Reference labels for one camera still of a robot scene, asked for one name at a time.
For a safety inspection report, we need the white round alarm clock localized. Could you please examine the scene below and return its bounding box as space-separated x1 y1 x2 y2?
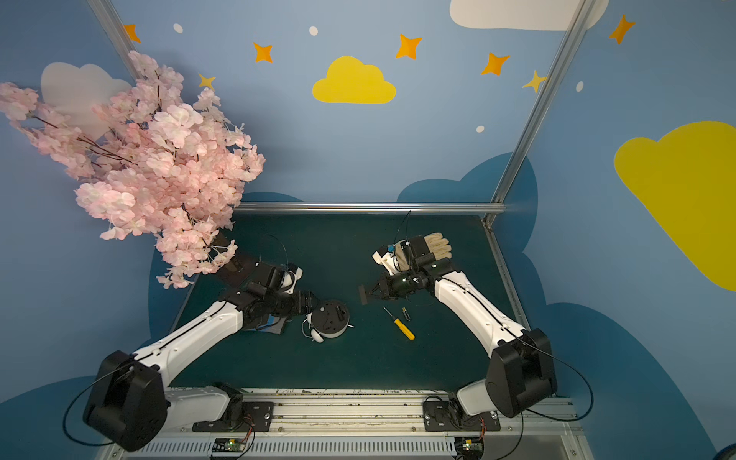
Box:
302 300 353 343

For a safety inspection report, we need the yellow handled screwdriver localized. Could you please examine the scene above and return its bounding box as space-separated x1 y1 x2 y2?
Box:
383 307 415 341

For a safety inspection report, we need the grey blue sock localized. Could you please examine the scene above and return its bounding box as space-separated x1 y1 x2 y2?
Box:
256 316 289 335

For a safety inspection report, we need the aluminium corner post left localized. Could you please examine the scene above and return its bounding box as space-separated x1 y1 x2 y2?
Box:
87 0 141 80

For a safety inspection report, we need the cream work glove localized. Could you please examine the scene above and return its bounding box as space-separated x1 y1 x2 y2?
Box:
394 232 452 271

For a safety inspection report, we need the aluminium back rail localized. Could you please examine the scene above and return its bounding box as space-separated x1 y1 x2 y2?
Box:
235 202 505 215

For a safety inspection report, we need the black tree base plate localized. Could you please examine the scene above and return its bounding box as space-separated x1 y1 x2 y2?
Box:
215 248 259 288

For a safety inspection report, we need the controller circuit board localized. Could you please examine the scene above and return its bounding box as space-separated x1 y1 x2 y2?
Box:
454 437 484 460
209 438 246 459

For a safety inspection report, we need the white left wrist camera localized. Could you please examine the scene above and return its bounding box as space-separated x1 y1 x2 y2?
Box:
283 263 303 291

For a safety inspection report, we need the right controller circuit board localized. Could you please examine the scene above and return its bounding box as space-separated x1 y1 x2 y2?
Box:
454 437 484 460

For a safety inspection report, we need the aluminium corner post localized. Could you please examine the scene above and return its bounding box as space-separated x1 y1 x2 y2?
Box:
87 0 141 80
491 0 596 208

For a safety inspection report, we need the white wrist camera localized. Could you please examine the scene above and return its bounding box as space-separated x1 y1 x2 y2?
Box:
372 245 401 276
283 263 303 291

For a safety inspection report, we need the aluminium corner post right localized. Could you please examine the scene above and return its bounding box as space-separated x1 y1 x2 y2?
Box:
491 0 596 208

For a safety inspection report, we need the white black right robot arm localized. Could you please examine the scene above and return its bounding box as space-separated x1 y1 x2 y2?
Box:
360 233 558 418

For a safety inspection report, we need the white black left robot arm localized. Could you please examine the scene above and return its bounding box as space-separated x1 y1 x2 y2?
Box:
82 261 315 452

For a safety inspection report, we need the aluminium front mounting rail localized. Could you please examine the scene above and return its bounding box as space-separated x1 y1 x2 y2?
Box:
96 389 593 459

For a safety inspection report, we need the left controller circuit board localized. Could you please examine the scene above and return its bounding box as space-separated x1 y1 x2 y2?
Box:
209 438 246 459

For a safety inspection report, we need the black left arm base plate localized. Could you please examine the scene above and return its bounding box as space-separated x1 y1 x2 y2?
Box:
192 400 274 432

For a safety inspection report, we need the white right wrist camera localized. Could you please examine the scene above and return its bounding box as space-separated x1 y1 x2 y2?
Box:
372 245 401 276

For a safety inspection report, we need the pink cherry blossom tree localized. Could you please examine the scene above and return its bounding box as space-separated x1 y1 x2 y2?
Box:
1 51 266 289

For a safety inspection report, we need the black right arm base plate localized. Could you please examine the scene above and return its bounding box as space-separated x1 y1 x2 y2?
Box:
422 398 501 432

